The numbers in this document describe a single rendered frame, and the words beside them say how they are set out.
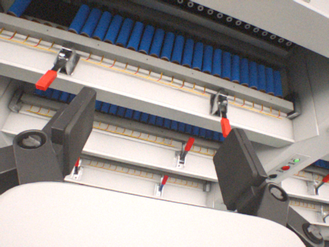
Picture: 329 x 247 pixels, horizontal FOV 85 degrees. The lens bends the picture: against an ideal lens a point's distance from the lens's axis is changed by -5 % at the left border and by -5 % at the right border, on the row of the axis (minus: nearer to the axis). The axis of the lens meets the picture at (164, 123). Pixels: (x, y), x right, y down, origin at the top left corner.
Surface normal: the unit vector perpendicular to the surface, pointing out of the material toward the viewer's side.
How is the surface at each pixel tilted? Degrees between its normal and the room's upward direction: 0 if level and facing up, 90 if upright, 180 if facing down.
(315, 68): 90
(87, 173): 20
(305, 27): 110
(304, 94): 90
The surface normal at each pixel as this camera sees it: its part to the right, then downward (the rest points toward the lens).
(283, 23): -0.17, 0.91
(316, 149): -0.07, 0.73
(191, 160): 0.25, -0.34
